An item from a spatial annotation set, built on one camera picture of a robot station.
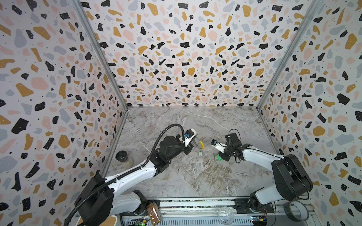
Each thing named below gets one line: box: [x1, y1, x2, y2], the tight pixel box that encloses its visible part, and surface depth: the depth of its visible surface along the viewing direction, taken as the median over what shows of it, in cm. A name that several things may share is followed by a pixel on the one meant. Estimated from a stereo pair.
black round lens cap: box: [115, 150, 129, 162], surface depth 81 cm
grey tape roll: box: [283, 200, 310, 222], surface depth 73 cm
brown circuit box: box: [147, 202, 162, 226], surface depth 69 cm
